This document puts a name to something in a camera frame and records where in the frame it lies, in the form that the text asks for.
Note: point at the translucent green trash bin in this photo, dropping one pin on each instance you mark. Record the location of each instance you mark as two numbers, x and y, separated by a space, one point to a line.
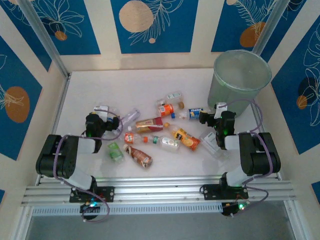
240 75

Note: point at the large clear bottle white label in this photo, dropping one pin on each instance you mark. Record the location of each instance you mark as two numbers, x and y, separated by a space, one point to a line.
211 142

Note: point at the blue label bottle blue cap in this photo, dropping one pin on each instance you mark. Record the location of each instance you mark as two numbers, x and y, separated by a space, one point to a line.
196 113

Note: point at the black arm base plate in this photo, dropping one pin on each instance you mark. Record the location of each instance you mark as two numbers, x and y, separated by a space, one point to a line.
107 193
212 191

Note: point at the orange label bottle tan cap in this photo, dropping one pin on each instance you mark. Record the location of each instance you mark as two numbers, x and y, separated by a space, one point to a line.
166 110

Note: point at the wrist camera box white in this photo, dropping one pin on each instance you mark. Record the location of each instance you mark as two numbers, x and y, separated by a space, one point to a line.
221 107
101 110

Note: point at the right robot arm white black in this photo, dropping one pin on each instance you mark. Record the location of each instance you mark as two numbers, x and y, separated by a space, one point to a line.
260 155

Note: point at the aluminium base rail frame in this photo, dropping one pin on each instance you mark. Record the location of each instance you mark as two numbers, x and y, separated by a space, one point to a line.
160 190

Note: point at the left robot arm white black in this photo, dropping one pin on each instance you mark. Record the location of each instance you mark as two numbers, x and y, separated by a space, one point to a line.
57 160

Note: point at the controller board with lights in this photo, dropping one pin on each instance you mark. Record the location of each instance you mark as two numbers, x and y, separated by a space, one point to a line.
232 208
90 207

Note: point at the clear unlabelled plastic bottle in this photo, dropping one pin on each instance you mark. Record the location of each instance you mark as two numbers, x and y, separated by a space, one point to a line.
131 116

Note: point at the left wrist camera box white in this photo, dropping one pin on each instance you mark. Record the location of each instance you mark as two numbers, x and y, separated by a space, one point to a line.
101 110

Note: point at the clear bottle green cap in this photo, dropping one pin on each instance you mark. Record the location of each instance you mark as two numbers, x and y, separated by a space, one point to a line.
168 143

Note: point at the green label bottle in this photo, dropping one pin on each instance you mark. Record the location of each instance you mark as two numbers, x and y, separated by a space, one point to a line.
114 150

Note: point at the brown label bottle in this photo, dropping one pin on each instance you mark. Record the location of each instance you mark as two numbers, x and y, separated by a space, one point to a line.
140 157

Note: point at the small clear bottle green-white label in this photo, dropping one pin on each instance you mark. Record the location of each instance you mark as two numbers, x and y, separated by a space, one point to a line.
173 95

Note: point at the clear bottle orange cap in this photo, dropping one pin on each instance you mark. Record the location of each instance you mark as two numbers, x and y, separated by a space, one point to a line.
130 138

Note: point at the aluminium frame post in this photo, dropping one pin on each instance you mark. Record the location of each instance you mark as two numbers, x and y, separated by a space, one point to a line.
42 37
270 25

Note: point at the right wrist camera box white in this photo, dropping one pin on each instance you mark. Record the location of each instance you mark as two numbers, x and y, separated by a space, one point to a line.
221 107

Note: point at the orange juice bottle yellow cap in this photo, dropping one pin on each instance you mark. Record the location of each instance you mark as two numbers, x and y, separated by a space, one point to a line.
186 138

